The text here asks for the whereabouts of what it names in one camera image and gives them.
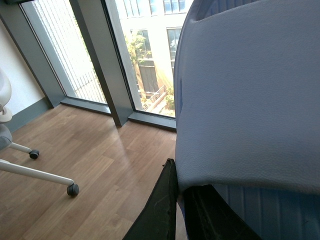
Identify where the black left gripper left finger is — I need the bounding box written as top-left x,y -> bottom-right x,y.
123,158 -> 178,240

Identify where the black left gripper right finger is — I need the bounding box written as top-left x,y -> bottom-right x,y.
183,185 -> 261,240

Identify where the light blue slide sandal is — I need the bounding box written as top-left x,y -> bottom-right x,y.
174,0 -> 320,240

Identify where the white grey office chair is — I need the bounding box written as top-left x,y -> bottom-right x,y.
0,67 -> 80,198

